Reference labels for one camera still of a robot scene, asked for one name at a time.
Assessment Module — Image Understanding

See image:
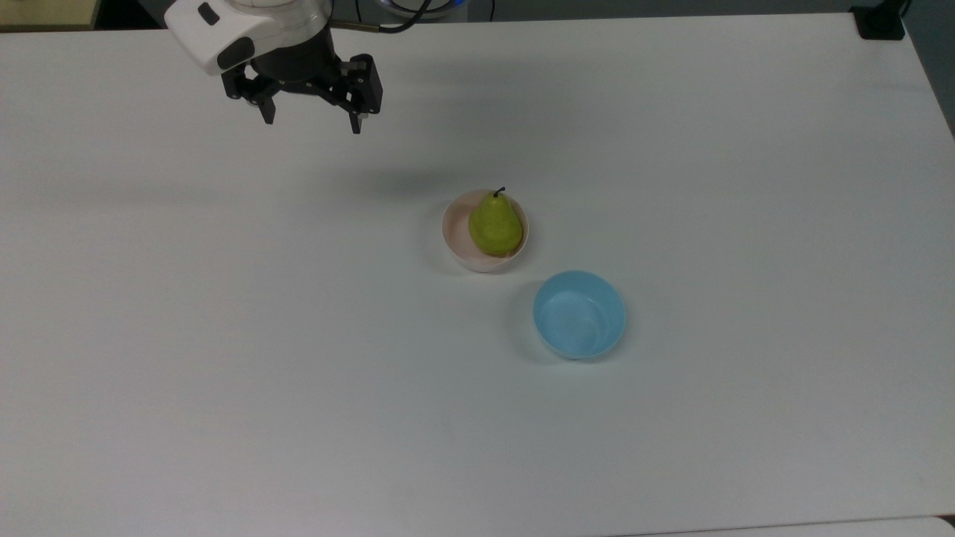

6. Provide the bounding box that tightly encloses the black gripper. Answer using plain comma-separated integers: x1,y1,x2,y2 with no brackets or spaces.
222,26,384,136

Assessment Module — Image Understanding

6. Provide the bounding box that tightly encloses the green pear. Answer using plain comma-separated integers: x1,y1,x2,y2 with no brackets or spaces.
468,187,524,258

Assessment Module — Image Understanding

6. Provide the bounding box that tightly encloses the pink plastic bowl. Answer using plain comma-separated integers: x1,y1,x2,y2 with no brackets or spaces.
441,189,530,273

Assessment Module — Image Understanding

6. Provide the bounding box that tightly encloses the blue plastic bowl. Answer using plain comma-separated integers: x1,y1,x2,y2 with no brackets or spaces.
532,270,626,361

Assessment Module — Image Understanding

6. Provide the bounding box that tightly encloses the beige wooden cabinet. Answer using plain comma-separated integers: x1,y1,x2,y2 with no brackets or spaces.
0,0,101,32

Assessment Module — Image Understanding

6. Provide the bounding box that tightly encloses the black table clamp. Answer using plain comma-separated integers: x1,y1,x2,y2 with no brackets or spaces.
851,0,908,41

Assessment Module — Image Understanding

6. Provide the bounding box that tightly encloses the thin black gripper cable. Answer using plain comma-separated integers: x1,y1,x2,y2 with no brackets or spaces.
328,0,435,35

